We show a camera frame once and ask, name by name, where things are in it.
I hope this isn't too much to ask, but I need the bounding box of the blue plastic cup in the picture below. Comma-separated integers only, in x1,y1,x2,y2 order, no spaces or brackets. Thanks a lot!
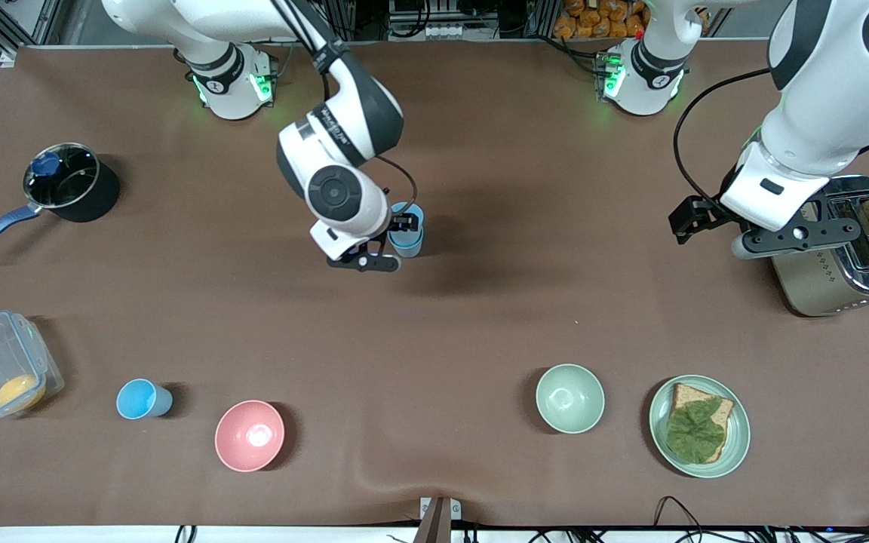
390,201,426,239
116,379,173,420

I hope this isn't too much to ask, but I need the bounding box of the beige chrome toaster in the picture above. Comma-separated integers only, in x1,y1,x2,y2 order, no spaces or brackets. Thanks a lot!
769,175,869,318

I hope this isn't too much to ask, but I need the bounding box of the brown bread slice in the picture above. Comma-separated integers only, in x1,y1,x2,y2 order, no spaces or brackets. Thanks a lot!
671,382,735,464

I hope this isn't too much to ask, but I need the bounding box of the green lettuce leaf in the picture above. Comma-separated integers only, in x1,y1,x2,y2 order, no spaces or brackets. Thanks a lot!
665,397,726,464

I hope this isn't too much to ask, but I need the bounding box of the pale green bowl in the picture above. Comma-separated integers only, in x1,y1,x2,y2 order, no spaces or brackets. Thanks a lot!
535,364,606,435

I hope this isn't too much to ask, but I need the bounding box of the bag of orange buns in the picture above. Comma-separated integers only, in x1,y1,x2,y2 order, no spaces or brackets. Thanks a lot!
552,0,651,39

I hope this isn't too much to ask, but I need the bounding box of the pale green plate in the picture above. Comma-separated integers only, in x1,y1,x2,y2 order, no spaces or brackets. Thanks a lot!
648,375,751,479

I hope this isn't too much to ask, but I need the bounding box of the pink bowl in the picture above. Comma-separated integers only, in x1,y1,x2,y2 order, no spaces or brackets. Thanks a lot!
214,400,286,474

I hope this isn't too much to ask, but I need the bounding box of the glass lid with blue knob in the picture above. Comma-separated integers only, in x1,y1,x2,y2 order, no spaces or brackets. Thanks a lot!
23,143,100,211

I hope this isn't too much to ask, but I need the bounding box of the orange round food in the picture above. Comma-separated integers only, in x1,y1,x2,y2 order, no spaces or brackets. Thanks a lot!
0,375,48,413

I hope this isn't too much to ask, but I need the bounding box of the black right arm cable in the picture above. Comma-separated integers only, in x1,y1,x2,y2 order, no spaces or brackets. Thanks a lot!
269,0,419,221

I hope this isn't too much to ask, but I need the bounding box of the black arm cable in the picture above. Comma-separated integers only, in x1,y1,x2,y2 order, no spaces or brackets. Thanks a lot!
673,68,772,206
269,0,419,221

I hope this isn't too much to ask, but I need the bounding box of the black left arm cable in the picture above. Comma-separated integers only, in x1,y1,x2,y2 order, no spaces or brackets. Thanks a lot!
673,68,772,206

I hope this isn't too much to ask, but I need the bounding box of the looped black cable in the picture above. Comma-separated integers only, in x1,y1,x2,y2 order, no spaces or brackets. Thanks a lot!
653,495,714,543

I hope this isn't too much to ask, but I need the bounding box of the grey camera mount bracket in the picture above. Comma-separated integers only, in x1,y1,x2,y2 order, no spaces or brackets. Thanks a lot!
413,495,462,543

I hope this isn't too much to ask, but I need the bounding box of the black pot with blue handle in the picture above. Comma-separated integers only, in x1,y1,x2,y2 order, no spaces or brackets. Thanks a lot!
0,142,121,260

